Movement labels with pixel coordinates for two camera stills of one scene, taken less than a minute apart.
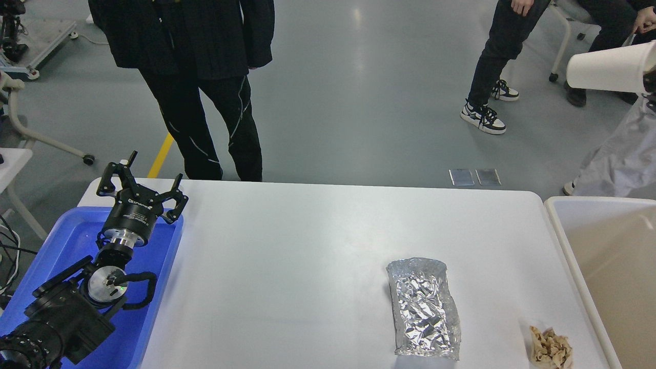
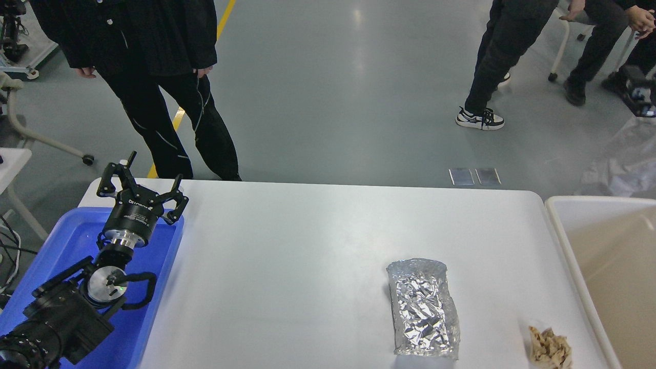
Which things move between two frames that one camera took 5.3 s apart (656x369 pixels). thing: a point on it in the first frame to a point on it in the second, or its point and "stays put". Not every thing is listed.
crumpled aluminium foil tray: (426, 316) stays put
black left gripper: (136, 209) stays put
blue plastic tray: (73, 238) stays put
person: (177, 45) to (144, 48)
